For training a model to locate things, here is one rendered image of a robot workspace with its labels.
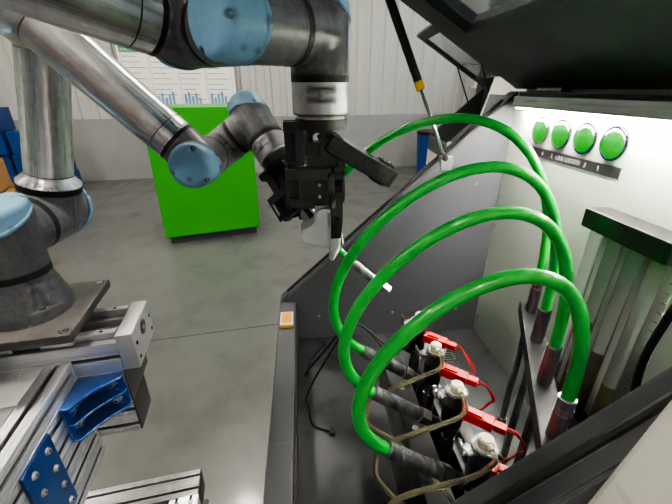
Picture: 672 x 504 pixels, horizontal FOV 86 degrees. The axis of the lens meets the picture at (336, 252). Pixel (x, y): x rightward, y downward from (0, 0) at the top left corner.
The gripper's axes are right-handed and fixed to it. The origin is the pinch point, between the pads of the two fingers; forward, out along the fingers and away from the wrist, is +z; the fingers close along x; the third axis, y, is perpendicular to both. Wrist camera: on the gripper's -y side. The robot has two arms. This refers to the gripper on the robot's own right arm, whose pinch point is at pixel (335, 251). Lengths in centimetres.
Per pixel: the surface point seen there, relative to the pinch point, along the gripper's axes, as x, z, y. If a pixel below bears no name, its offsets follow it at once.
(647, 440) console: 37.5, -2.9, -16.7
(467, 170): 10.6, -14.8, -14.6
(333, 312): 10.6, 4.2, 1.3
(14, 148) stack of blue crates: -506, 53, 404
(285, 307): -26.3, 26.9, 10.4
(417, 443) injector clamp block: 16.5, 23.9, -10.5
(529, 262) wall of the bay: -12.3, 9.8, -42.2
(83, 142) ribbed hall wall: -601, 58, 363
